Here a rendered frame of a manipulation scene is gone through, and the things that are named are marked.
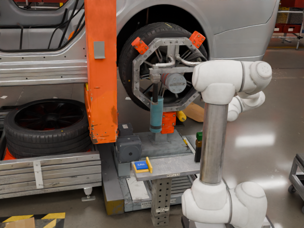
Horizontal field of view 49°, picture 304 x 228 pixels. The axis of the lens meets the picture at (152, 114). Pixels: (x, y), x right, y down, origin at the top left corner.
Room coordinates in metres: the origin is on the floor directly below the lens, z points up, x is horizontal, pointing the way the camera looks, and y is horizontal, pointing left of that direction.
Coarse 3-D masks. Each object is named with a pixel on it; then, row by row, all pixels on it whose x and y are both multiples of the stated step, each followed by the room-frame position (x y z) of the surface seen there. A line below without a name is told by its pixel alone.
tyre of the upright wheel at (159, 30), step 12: (156, 24) 2.45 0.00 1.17; (168, 24) 2.43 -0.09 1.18; (132, 36) 2.42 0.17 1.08; (144, 36) 2.28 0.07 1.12; (156, 36) 2.28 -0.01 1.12; (168, 36) 2.31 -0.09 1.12; (180, 36) 2.33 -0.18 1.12; (132, 48) 2.25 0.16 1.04; (120, 60) 2.36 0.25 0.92; (132, 60) 2.24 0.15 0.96; (120, 72) 2.33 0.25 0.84; (132, 96) 2.24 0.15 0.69; (144, 108) 2.26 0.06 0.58
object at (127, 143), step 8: (120, 128) 2.21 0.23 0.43; (128, 128) 2.21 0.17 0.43; (120, 136) 2.18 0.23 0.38; (128, 136) 2.14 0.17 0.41; (136, 136) 2.14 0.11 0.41; (120, 144) 2.03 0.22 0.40; (128, 144) 2.05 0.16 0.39; (136, 144) 2.06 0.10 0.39; (120, 152) 2.03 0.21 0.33; (128, 152) 2.03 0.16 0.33; (136, 152) 2.05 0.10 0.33; (120, 160) 2.03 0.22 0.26; (128, 160) 2.03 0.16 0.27; (136, 160) 2.06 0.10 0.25; (120, 168) 2.07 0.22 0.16; (128, 168) 2.09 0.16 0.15; (120, 176) 2.07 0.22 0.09; (128, 176) 2.08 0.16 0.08
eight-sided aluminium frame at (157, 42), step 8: (152, 40) 2.25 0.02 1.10; (160, 40) 2.20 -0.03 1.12; (168, 40) 2.22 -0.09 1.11; (176, 40) 2.23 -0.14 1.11; (184, 40) 2.25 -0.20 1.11; (152, 48) 2.19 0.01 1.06; (192, 48) 2.27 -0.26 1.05; (144, 56) 2.22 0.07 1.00; (136, 64) 2.16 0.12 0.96; (136, 72) 2.16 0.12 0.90; (136, 80) 2.16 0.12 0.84; (136, 88) 2.17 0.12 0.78; (136, 96) 2.16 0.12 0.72; (144, 96) 2.18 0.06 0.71; (192, 96) 2.28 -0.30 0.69; (168, 104) 2.27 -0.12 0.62; (176, 104) 2.29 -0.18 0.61; (184, 104) 2.26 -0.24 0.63
